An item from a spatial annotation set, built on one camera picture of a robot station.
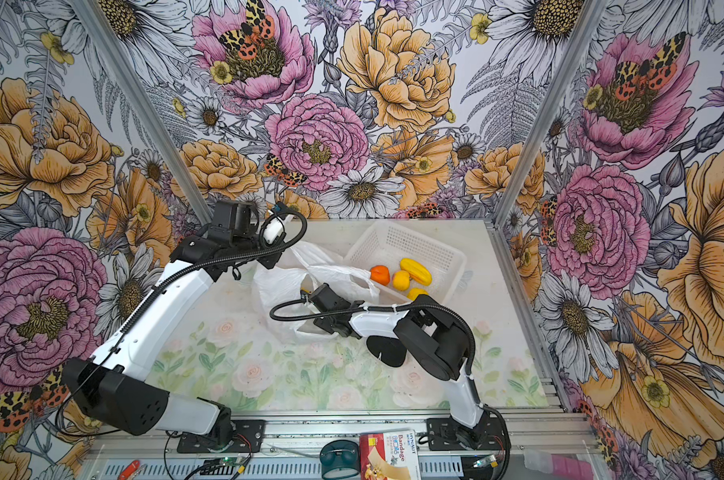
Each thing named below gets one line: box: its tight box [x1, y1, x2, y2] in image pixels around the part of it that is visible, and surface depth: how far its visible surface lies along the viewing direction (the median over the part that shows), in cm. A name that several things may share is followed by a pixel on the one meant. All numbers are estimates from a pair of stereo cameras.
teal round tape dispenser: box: [320, 439, 360, 479], surface depth 66 cm
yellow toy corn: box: [399, 258, 433, 286], surface depth 104 cm
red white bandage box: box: [360, 430, 422, 480], surface depth 70 cm
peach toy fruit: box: [393, 270, 411, 291], surface depth 101 cm
